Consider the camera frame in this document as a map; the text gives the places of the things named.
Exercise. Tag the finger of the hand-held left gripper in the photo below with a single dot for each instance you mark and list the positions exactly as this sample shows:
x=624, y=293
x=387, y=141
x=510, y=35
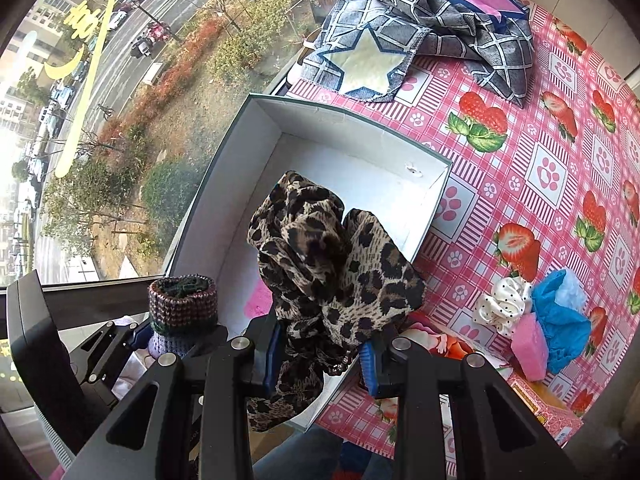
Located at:
x=100, y=340
x=207, y=341

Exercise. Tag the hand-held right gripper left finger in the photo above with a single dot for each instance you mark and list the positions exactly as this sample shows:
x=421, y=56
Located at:
x=275, y=360

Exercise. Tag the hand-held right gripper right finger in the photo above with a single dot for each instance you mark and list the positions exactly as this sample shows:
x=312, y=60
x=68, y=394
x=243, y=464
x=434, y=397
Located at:
x=367, y=365

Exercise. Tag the striped knit sock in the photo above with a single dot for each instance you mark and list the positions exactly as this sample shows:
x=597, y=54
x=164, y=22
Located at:
x=182, y=305

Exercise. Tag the pink foam sponge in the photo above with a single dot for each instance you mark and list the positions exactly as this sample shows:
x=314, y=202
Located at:
x=530, y=350
x=257, y=300

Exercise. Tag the leopard print scarf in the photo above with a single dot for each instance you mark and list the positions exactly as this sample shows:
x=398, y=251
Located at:
x=320, y=255

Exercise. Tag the white cardboard box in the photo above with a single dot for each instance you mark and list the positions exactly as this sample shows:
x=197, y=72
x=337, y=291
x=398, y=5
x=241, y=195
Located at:
x=350, y=160

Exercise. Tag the white pink towel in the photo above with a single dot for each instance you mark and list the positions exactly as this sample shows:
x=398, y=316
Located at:
x=127, y=380

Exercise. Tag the person's leg in jeans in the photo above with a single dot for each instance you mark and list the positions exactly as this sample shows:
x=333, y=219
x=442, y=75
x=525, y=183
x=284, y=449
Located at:
x=300, y=455

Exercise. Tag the cream polka dot scrunchie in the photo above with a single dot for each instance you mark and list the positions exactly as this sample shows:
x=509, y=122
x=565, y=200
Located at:
x=500, y=305

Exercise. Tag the blue cloth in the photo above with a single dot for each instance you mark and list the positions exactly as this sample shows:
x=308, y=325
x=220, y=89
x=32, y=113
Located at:
x=562, y=330

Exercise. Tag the pink strawberry tablecloth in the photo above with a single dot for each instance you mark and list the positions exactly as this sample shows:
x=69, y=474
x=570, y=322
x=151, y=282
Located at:
x=540, y=170

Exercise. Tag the grey checked star cloth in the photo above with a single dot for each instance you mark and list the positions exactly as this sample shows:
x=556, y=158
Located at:
x=450, y=25

